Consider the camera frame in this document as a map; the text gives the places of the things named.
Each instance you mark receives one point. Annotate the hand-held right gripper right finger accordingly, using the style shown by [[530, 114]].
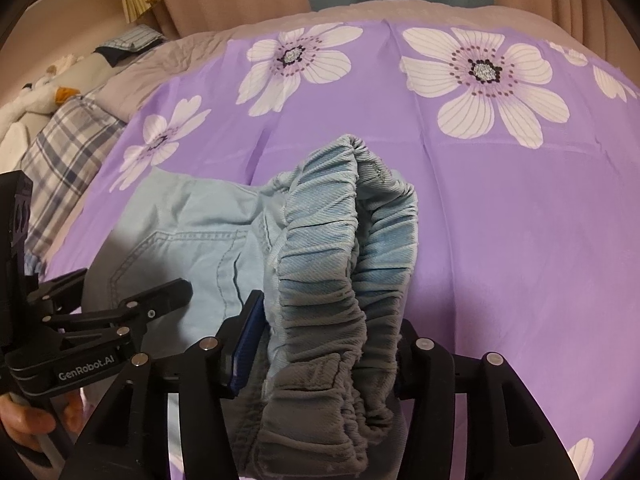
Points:
[[425, 360]]

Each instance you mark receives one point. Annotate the purple floral bedsheet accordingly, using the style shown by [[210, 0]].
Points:
[[500, 210]]

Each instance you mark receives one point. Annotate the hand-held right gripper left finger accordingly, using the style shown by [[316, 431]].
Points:
[[245, 340]]

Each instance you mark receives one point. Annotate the light blue pants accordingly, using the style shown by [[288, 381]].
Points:
[[325, 260]]

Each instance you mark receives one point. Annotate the blue checked cloth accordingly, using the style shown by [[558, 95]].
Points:
[[132, 40]]

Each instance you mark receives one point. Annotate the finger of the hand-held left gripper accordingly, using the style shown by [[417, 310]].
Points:
[[155, 297], [55, 287]]

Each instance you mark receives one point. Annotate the white plush duck toy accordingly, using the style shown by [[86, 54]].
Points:
[[30, 100]]

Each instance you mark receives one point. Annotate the person's left hand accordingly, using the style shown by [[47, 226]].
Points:
[[25, 420]]

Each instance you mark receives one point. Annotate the plaid pillow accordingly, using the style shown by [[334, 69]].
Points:
[[65, 160]]

